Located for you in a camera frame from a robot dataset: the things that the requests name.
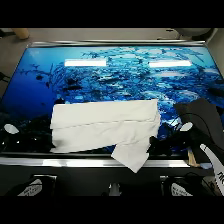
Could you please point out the white T-shirt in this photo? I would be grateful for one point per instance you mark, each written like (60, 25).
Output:
(100, 123)

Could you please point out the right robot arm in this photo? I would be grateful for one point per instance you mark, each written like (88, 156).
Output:
(195, 141)

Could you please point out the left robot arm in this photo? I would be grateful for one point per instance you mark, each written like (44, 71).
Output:
(10, 128)

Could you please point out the dark grey garment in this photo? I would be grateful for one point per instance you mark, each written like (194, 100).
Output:
(207, 110)

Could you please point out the silver frame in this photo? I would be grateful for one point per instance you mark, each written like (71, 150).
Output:
(83, 162)

